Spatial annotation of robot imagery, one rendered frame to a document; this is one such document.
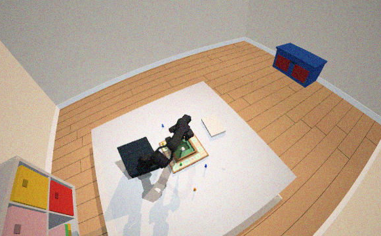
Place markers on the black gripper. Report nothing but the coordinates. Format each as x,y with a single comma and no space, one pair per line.
187,135

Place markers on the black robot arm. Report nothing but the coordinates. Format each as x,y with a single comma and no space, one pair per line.
157,158

